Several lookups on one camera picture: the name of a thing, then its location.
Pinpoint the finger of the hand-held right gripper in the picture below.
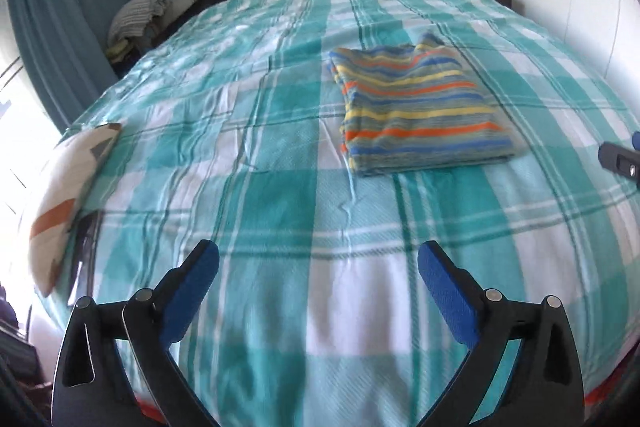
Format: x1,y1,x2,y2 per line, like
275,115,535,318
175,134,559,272
598,131,640,180

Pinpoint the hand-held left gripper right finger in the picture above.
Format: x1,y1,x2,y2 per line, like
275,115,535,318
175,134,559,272
416,240,586,427

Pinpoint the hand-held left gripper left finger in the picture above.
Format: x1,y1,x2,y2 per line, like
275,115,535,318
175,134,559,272
50,239,221,427

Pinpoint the striped knit sweater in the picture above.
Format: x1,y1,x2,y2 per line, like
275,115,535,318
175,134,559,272
327,32,518,178

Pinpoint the pile of striped clothes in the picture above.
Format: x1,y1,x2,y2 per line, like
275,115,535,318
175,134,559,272
106,0,171,62

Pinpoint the teal plaid bed blanket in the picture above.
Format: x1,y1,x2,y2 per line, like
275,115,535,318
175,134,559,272
30,0,640,413

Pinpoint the white patterned cushion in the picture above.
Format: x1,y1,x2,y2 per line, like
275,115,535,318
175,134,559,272
28,123,123,299

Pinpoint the orange fleece cloth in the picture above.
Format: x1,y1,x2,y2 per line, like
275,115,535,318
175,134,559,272
132,372,631,423

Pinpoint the blue curtain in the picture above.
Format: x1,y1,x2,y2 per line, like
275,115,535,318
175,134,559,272
5,0,135,135

